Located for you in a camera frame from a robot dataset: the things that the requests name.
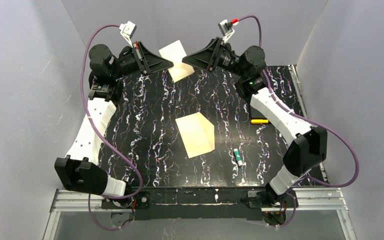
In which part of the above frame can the cream paper letter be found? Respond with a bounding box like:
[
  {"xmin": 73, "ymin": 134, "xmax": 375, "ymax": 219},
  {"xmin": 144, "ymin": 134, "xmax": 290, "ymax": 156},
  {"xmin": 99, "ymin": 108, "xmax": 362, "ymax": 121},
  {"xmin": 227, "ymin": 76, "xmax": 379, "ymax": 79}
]
[{"xmin": 158, "ymin": 40, "xmax": 195, "ymax": 83}]

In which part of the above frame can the cream envelope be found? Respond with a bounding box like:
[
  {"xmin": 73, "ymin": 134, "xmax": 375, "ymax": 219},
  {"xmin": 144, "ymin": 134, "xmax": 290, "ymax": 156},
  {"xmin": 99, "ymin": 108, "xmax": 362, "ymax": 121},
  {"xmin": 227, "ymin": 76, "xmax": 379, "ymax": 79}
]
[{"xmin": 175, "ymin": 112, "xmax": 215, "ymax": 159}]

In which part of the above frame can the green white glue stick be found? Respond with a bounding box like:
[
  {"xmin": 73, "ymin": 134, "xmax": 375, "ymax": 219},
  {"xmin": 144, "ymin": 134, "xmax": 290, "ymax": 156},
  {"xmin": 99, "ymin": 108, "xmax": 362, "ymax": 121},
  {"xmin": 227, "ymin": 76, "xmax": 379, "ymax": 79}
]
[{"xmin": 233, "ymin": 148, "xmax": 244, "ymax": 168}]

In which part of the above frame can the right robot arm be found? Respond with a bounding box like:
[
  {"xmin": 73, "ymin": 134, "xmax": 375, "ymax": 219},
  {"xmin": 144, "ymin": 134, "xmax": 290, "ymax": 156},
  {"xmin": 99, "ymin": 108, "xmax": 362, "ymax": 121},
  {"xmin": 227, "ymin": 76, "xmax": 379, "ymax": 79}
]
[{"xmin": 182, "ymin": 37, "xmax": 328, "ymax": 206}]

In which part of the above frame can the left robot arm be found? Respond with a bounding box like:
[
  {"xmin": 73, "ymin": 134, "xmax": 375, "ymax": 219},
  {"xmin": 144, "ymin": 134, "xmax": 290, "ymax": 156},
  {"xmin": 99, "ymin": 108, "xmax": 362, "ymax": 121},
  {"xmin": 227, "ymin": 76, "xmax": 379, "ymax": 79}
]
[{"xmin": 54, "ymin": 41, "xmax": 174, "ymax": 199}]

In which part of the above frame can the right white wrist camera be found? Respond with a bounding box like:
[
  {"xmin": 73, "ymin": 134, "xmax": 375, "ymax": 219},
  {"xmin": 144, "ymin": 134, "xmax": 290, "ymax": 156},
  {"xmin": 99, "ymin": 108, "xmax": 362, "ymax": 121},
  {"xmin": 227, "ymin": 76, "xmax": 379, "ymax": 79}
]
[{"xmin": 218, "ymin": 18, "xmax": 239, "ymax": 43}]

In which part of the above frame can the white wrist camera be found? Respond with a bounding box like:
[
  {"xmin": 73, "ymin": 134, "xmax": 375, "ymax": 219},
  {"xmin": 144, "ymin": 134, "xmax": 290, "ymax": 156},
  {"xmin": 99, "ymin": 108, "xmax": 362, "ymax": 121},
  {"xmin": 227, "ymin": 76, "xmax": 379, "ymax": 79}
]
[
  {"xmin": 119, "ymin": 21, "xmax": 137, "ymax": 47},
  {"xmin": 218, "ymin": 18, "xmax": 239, "ymax": 43}
]

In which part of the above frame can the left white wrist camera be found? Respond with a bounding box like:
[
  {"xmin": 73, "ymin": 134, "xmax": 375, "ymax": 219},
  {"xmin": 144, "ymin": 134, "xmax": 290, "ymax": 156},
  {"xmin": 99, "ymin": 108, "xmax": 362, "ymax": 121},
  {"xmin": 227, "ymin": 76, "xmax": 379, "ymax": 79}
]
[{"xmin": 119, "ymin": 21, "xmax": 137, "ymax": 47}]

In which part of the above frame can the yellow handled screwdriver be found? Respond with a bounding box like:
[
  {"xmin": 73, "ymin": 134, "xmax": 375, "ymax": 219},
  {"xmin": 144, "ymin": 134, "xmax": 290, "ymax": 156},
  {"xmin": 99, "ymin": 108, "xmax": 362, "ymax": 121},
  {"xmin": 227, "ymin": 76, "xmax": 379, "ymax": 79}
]
[{"xmin": 250, "ymin": 118, "xmax": 270, "ymax": 125}]

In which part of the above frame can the aluminium table frame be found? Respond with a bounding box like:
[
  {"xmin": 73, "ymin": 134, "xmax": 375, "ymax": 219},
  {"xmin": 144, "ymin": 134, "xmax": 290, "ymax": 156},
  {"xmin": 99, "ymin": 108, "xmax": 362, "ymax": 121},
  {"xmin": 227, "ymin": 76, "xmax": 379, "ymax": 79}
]
[{"xmin": 44, "ymin": 64, "xmax": 359, "ymax": 240}]

